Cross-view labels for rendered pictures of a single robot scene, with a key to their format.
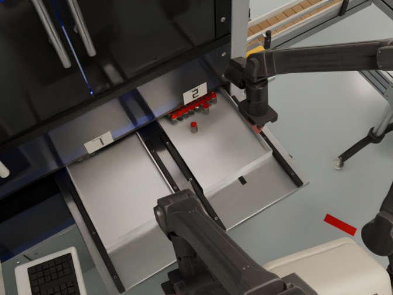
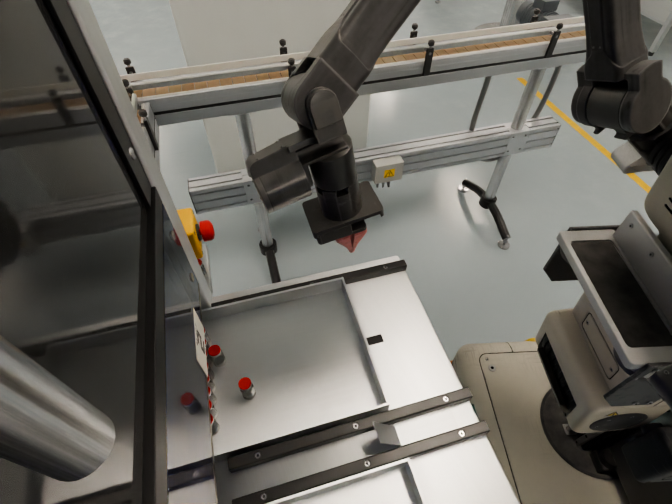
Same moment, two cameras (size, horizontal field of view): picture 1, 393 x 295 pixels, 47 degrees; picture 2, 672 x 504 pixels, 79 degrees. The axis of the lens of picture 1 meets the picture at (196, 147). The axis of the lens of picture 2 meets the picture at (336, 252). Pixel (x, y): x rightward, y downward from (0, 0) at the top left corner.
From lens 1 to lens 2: 0.91 m
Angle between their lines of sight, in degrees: 44
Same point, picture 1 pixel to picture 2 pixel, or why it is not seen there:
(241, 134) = (290, 316)
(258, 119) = (367, 208)
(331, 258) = not seen: outside the picture
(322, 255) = not seen: outside the picture
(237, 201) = (412, 358)
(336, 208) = not seen: hidden behind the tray
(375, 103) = (226, 238)
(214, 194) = (390, 392)
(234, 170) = (354, 345)
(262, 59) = (330, 74)
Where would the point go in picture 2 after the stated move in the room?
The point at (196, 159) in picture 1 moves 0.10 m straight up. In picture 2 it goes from (311, 406) to (308, 383)
